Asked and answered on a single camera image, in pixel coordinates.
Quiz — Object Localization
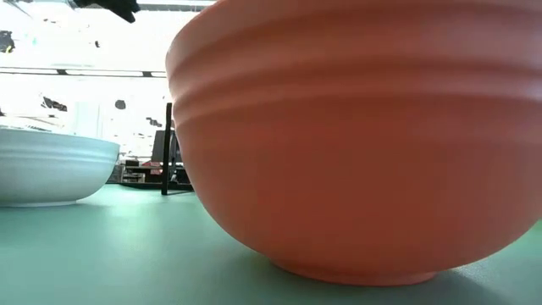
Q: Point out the white ridged bowl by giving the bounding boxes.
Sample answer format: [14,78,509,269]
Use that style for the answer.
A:
[0,125,121,208]

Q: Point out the orange ridged bowl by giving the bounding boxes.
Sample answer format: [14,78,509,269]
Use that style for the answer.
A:
[164,0,542,287]

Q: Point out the long ceiling light strip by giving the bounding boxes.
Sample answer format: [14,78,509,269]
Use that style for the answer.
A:
[0,66,169,79]

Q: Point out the black background monitor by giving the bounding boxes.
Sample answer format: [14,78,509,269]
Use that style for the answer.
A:
[151,130,184,164]

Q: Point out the green table mat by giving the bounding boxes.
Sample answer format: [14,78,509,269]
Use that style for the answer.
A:
[0,182,542,305]

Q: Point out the black ceiling-mounted camera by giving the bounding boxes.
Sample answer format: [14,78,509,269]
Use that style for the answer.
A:
[0,30,16,54]

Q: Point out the wooden shelf black metal frame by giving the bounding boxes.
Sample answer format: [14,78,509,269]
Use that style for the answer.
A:
[160,102,195,197]

